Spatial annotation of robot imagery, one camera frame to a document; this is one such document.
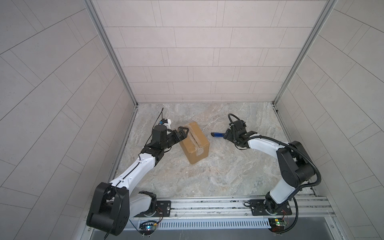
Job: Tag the right green circuit board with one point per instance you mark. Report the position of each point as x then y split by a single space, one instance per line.
277 225

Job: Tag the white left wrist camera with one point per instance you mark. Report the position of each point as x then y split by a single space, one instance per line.
165 122

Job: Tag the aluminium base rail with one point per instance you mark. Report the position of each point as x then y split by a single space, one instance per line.
307 205

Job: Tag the white slotted vent strip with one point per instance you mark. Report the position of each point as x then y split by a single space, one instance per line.
214 224

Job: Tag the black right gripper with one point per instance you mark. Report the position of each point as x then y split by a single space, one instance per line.
227 134

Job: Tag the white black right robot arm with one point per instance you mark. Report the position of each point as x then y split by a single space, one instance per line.
297 169

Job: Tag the aluminium right corner post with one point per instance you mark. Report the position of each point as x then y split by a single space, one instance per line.
326 11

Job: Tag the brown cardboard express box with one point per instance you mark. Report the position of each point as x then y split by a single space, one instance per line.
196 146

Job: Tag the aluminium corner post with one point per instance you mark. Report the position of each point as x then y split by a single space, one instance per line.
326 11
90 7

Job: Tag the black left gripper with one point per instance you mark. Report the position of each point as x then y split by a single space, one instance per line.
181 137

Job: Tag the green circuit board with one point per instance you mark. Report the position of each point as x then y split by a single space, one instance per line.
148 226
277 225

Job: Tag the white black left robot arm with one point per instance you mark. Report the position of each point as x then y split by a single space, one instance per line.
112 205

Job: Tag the left green circuit board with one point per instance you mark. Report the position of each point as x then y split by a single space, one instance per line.
148 226

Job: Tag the aluminium left corner post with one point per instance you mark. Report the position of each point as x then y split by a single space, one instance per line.
90 7

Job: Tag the blue utility knife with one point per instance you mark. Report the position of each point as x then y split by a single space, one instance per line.
218 135

